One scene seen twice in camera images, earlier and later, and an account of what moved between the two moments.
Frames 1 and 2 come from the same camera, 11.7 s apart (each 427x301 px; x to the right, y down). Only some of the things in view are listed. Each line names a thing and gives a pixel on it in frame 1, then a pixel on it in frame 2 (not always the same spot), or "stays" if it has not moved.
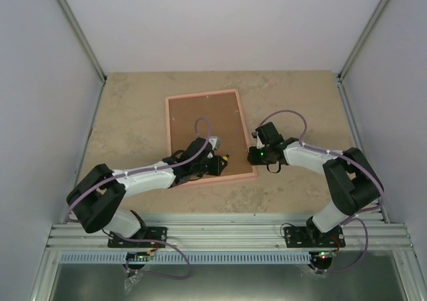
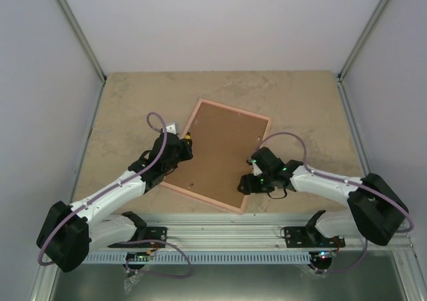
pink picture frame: [217, 179] → [202, 197]
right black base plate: [311, 237] stays
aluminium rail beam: [225, 232] stays
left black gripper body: [199, 170] → [185, 156]
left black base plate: [159, 234] stays
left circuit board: [137, 256] stays
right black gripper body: [264, 159] → [265, 185]
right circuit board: [323, 254] stays
